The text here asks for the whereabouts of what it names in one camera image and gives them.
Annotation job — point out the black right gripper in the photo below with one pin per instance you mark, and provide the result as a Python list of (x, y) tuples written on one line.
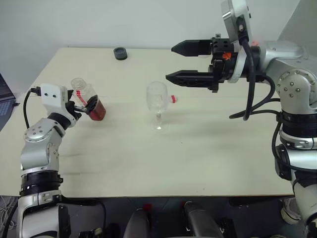
[(220, 67)]

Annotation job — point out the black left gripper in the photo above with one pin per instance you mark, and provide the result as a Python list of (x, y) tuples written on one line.
[(75, 111)]

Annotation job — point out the plastic bottle with red liquid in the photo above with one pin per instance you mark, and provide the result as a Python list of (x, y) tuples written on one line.
[(97, 112)]

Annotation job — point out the white and red bottle cap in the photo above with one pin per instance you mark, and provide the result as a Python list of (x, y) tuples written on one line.
[(174, 99)]

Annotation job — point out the clear wine glass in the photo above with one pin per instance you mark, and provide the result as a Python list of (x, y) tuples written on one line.
[(156, 99)]

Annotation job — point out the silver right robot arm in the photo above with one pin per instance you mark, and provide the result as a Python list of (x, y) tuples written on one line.
[(292, 84)]

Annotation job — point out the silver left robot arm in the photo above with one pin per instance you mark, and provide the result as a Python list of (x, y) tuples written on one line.
[(37, 148)]

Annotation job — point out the black round tape roll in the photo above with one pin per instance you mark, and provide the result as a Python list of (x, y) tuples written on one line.
[(120, 53)]

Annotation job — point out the black laptop plug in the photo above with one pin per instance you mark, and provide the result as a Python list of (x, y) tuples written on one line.
[(16, 103)]

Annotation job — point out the dark grey laptop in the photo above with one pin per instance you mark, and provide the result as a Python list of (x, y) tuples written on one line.
[(4, 106)]

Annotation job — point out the grey partition panel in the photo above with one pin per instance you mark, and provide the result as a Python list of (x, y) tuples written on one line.
[(304, 24)]

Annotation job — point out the small red knob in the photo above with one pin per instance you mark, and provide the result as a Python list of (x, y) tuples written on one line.
[(148, 207)]

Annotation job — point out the dark grey rounded shape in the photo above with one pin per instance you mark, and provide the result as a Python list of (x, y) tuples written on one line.
[(200, 223), (137, 225)]

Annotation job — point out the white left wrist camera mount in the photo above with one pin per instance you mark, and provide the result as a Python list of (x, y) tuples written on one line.
[(52, 98)]

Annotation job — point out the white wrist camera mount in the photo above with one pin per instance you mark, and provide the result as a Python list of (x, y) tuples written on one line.
[(52, 98), (235, 22)]

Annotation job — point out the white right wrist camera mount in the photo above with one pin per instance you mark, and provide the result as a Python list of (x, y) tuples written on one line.
[(235, 22)]

